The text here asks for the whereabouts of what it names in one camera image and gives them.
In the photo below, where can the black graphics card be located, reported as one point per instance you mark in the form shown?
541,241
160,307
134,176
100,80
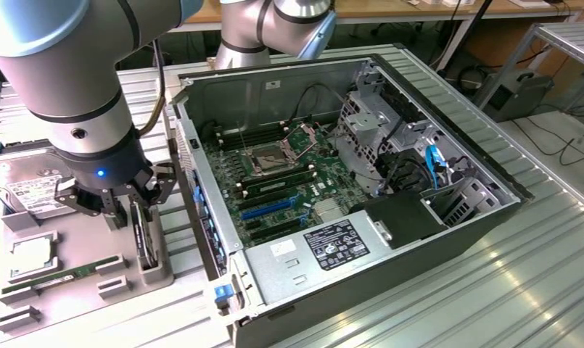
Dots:
144,235

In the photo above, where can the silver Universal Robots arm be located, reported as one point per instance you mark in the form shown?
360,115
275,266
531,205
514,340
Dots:
54,72

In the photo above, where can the green motherboard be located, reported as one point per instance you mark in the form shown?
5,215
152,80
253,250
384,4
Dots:
321,174

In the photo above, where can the wooden desk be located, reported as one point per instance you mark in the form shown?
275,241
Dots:
394,12

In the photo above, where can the silver power supply unit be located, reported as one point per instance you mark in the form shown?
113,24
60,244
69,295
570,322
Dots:
283,268

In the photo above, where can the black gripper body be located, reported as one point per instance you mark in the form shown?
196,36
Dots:
110,163

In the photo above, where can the silver hard disk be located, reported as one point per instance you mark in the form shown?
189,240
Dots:
21,181

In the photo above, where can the silver CPU chip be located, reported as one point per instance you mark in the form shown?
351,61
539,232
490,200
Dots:
30,253

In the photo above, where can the grey parts rack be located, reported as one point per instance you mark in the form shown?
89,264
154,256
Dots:
78,253

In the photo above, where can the thin metal locking lever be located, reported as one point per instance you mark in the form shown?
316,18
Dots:
244,139

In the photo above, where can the CPU socket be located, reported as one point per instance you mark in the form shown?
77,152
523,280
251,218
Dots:
268,159

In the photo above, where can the blue expansion slot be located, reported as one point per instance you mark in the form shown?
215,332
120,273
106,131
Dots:
268,211

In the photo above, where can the silver metal disk bay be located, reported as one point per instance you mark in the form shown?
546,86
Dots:
370,127

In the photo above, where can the green RAM stick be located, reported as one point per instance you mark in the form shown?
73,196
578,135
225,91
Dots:
54,277
277,185

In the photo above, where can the blue case latch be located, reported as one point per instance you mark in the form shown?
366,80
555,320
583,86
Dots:
223,293

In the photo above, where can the small silver heatsink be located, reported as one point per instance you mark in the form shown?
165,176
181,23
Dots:
332,211

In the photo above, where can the black plastic shroud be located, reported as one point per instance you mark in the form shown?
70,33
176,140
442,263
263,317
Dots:
403,217

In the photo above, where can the metal socket cover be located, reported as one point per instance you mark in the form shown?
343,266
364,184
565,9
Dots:
301,139

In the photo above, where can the black box device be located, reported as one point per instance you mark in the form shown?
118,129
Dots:
519,94

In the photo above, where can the open black PC case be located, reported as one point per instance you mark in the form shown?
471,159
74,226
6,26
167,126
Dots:
466,232

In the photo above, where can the metal slat frame table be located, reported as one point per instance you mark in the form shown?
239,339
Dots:
567,43

